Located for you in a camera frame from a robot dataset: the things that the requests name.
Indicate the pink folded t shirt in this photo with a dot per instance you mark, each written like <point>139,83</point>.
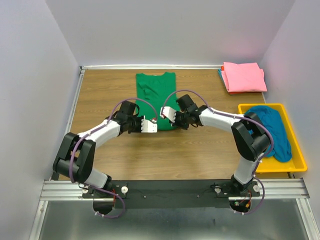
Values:
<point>243,77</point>

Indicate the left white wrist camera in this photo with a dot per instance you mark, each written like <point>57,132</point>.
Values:
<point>149,126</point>

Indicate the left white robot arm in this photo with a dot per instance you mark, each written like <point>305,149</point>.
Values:
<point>77,151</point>

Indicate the blue crumpled t shirt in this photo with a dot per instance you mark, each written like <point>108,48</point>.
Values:
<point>272,121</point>

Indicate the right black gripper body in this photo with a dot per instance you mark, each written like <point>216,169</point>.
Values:
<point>181,120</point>

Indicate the aluminium frame rail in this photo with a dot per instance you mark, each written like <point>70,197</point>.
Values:
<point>281,212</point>

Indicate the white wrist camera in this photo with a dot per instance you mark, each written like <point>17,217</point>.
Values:
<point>149,126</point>
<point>169,113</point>

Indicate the teal folded t shirt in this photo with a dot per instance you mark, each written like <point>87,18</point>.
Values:
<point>221,77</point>

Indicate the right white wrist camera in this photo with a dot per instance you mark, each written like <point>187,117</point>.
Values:
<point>169,113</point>

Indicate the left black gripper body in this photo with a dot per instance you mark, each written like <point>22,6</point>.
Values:
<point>135,125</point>

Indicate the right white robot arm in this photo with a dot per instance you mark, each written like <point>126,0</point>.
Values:
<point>251,138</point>

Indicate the yellow plastic bin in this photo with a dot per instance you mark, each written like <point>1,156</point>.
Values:
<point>270,164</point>

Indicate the green t shirt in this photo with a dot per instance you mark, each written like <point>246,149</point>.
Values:
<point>155,89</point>

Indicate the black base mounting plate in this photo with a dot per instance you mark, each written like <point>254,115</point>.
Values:
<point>172,194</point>

